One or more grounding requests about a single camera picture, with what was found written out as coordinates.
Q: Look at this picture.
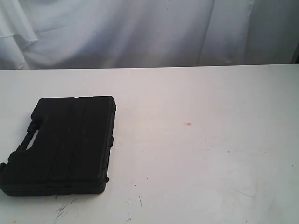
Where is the white backdrop curtain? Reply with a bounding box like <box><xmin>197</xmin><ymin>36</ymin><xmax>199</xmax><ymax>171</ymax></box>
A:
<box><xmin>0</xmin><ymin>0</ymin><xmax>299</xmax><ymax>70</ymax></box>

